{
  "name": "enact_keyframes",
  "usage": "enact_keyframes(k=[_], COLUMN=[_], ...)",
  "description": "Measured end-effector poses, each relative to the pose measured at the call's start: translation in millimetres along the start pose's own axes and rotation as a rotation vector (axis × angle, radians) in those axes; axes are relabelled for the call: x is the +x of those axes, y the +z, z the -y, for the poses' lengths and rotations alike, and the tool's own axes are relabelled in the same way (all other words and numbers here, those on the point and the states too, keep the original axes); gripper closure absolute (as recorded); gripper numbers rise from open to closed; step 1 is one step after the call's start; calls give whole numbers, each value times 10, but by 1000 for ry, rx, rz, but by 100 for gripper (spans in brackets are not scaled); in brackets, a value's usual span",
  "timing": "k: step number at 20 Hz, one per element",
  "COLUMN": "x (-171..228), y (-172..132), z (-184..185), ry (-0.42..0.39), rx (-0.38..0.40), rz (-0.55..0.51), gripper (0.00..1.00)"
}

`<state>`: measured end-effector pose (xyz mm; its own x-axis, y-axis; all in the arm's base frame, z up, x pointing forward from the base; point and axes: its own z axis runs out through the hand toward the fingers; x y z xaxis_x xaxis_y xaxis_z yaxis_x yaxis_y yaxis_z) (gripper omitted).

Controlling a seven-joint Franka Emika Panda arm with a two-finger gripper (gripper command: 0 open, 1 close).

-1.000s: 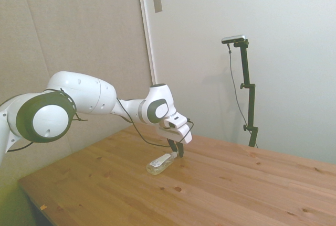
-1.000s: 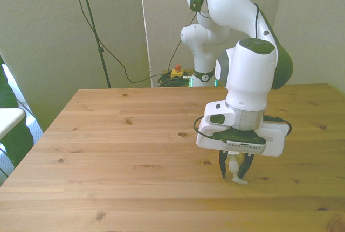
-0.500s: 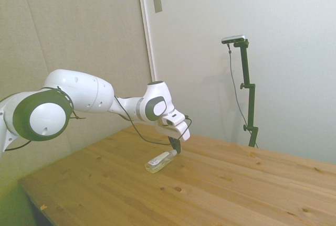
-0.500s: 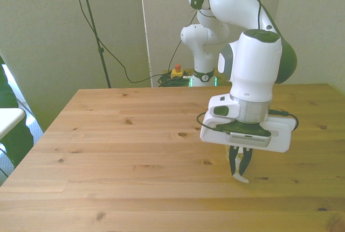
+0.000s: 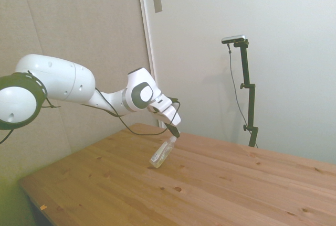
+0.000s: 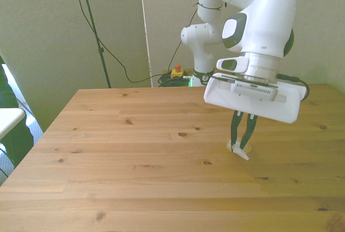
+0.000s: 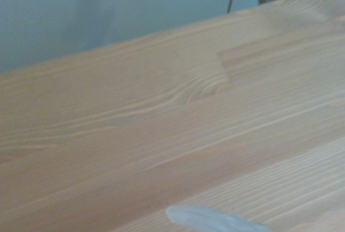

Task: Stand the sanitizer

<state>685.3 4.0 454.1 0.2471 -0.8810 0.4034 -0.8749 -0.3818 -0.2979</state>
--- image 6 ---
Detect clear hand sanitizer pump bottle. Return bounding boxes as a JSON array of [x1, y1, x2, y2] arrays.
[[226, 138, 253, 161]]

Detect yellow emergency stop button box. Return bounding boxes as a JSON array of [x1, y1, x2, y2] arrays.
[[170, 64, 185, 80]]

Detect black hanging cable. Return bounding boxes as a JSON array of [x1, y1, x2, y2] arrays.
[[66, 0, 173, 84]]

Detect white side table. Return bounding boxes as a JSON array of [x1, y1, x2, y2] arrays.
[[0, 107, 26, 140]]

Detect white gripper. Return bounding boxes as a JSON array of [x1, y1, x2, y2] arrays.
[[203, 72, 307, 154]]

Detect white vertical panel edge strip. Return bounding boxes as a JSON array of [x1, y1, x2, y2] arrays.
[[138, 0, 155, 88]]

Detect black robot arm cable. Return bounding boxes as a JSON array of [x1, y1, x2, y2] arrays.
[[170, 2, 201, 73]]

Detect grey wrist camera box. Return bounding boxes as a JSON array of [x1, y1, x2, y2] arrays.
[[228, 79, 280, 101]]

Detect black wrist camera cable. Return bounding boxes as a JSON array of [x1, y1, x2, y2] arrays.
[[277, 73, 311, 101]]

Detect black camera stand pole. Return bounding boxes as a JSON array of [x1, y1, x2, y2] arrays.
[[76, 0, 113, 89]]

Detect coiled black cable bundle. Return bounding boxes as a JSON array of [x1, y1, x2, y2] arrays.
[[157, 73, 191, 88]]

